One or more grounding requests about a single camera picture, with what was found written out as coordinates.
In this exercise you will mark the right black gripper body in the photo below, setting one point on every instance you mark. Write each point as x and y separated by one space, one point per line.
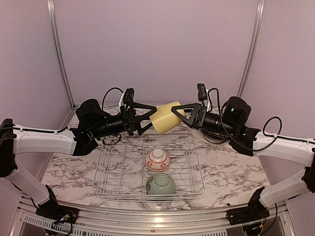
199 124

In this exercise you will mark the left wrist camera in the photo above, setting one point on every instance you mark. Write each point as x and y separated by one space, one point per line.
126 97

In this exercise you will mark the aluminium front table rail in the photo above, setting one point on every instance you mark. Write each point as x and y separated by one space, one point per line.
104 221

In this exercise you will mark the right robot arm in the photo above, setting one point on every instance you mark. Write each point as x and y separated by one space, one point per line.
251 141

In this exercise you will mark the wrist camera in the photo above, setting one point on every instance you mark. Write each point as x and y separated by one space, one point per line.
204 97
126 97

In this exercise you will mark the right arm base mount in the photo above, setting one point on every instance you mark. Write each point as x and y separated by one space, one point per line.
254 210

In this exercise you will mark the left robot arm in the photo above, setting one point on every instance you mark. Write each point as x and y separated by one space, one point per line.
94 124

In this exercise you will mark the right aluminium frame post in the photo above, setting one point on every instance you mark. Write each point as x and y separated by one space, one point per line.
253 47

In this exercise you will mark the left aluminium frame post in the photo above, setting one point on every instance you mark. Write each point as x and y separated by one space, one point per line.
58 50

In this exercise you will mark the black rimmed large plate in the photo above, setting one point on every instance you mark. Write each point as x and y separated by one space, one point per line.
214 135

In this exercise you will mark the pale green ceramic bowl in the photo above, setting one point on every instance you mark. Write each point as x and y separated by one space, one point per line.
160 184

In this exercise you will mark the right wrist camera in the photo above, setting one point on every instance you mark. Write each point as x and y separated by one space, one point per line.
204 97

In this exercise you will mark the aluminium frame post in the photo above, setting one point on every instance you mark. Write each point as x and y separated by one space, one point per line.
253 47
58 50

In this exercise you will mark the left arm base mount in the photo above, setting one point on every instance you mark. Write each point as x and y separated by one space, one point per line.
53 210

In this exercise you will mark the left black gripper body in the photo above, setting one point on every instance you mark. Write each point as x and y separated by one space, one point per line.
127 121

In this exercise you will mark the yellow ceramic cup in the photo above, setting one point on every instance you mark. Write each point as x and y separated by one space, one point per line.
163 120

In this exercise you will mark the white red patterned teacup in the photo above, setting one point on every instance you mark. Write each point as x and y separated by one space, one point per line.
157 160

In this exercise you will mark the white wire dish rack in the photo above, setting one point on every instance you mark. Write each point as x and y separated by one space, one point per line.
121 172

